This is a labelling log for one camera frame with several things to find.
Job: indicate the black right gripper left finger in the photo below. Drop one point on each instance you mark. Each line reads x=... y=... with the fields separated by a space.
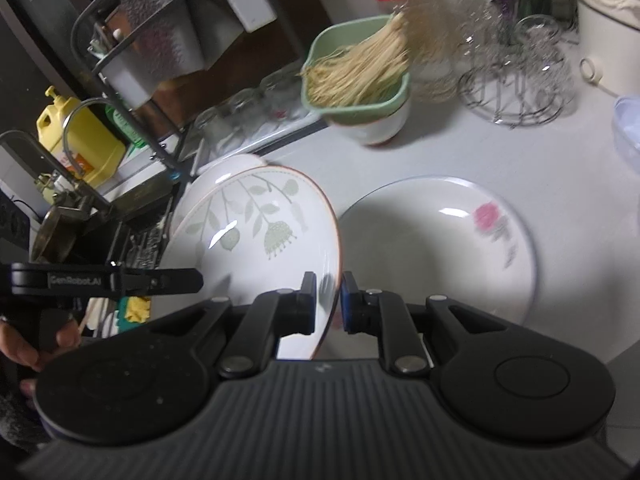
x=272 y=316

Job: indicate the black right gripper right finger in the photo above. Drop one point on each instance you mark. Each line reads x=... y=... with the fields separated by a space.
x=384 y=316

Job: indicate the white plate green leaf pattern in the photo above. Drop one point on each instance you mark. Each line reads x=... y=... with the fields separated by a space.
x=260 y=230

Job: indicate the chrome kitchen faucet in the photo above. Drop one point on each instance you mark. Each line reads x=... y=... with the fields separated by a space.
x=95 y=199

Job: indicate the person's left hand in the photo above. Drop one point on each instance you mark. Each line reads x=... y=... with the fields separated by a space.
x=18 y=351

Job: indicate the white plate pink flower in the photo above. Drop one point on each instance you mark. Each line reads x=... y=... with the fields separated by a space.
x=426 y=236

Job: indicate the yellow detergent bottle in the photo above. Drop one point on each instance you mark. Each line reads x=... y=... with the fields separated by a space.
x=95 y=148

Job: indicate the white plate behind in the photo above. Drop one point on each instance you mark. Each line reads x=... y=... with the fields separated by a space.
x=214 y=175

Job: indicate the white bowl under basket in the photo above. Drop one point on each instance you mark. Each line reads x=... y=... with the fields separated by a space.
x=378 y=132

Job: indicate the dried noodles bundle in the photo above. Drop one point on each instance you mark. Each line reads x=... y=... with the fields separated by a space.
x=360 y=67

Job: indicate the grey textured cutting board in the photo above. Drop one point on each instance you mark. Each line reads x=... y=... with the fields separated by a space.
x=169 y=46

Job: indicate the clear jar red lid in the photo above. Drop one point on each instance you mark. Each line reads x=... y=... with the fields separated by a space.
x=430 y=48

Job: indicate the black dish drying rack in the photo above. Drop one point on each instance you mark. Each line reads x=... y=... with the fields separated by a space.
x=233 y=58

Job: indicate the white rice cooker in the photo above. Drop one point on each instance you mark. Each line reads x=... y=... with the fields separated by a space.
x=609 y=45

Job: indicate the wire glass holder rack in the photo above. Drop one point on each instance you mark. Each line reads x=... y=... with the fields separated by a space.
x=513 y=71

